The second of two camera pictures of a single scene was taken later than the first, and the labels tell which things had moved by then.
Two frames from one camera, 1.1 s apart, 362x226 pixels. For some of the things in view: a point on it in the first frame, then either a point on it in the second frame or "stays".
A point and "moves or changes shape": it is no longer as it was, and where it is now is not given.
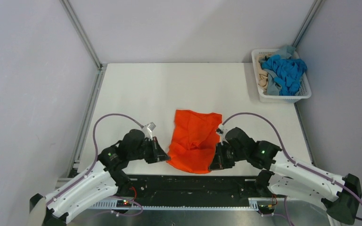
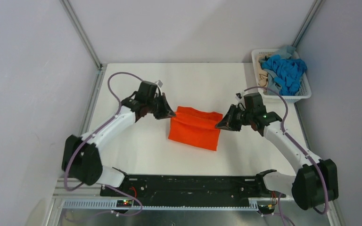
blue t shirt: (289, 73) stays
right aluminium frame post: (316, 4) stays
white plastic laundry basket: (304, 92) stays
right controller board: (266, 209) stays
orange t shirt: (194, 141) moves or changes shape
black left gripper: (158, 154) -> (166, 112)
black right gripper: (219, 161) -> (228, 122)
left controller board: (123, 203) stays
